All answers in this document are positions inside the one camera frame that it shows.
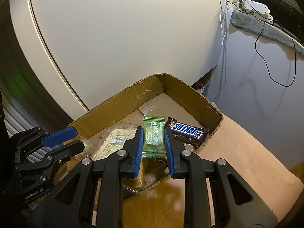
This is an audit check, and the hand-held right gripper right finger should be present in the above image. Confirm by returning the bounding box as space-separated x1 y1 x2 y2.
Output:
164 128 279 228

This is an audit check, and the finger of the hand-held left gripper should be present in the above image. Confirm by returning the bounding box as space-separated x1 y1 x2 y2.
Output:
14 141 85 171
12 126 78 151

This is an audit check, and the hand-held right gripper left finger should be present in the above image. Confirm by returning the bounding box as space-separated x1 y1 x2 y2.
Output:
28 126 145 228

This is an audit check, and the green candy packet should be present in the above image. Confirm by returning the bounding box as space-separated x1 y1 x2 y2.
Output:
142 114 167 159

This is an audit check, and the clear cracker packet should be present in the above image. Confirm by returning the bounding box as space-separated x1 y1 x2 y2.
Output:
91 121 146 194

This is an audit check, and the cardboard box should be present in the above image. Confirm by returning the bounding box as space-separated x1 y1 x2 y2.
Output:
66 73 224 203

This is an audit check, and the white wardrobe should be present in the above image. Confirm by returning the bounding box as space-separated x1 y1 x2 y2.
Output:
0 0 230 138

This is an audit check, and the white power strip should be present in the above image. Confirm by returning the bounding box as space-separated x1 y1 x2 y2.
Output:
242 0 274 25

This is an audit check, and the white cable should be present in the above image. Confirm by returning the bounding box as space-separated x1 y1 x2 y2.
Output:
212 0 246 104

